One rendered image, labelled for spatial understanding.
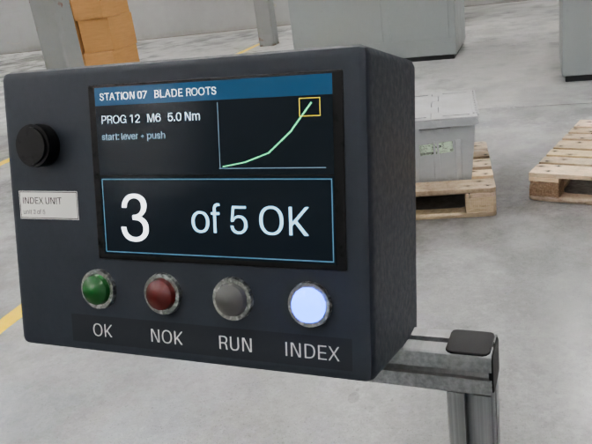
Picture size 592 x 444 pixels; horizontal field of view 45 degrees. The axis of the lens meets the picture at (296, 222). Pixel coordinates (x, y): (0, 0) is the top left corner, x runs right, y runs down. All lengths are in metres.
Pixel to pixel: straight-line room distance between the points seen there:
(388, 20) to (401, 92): 7.46
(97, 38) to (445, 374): 8.15
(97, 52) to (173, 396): 6.51
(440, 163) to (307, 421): 1.75
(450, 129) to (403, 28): 4.49
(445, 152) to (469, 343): 3.06
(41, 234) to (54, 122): 0.08
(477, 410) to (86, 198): 0.29
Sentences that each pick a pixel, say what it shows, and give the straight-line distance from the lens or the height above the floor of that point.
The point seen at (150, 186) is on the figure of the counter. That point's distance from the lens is 0.45.
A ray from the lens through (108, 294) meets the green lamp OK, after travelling 0.48.
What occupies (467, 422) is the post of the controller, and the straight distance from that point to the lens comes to 0.51.
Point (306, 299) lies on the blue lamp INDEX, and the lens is 0.40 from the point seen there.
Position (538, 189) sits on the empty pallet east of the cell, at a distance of 3.66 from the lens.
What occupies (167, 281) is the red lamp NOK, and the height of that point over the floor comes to 1.13.
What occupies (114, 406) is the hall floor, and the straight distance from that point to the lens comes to 2.46.
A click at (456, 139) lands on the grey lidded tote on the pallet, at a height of 0.36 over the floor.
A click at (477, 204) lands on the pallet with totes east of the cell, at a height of 0.06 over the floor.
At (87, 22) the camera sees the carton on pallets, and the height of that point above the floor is 0.84.
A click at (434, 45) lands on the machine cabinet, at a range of 7.87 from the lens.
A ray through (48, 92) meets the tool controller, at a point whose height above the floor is 1.24.
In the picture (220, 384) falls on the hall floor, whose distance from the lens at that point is 2.42.
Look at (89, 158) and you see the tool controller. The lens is 0.48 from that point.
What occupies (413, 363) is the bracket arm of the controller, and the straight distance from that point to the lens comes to 0.48.
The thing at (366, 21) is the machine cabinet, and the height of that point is 0.47.
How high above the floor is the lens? 1.31
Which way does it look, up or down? 21 degrees down
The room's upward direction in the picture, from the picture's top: 8 degrees counter-clockwise
